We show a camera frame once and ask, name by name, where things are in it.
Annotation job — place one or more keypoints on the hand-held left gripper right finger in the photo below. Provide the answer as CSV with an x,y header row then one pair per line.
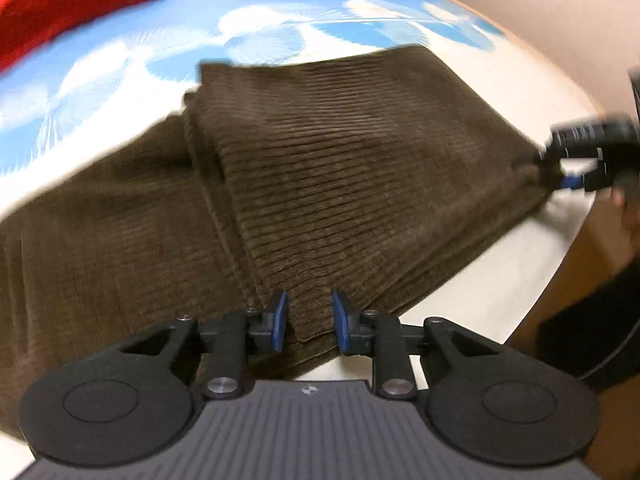
x,y
342,323

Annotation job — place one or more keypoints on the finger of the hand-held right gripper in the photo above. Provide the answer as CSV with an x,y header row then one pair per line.
x,y
574,182
575,136

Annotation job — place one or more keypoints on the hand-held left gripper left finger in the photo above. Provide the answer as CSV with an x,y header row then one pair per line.
x,y
280,321

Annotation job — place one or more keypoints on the person's right hand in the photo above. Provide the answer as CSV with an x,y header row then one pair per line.
x,y
621,196

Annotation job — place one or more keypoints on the blue white patterned bed sheet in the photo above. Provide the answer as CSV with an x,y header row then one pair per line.
x,y
125,65

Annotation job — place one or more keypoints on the red folded blanket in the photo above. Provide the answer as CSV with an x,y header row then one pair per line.
x,y
65,5

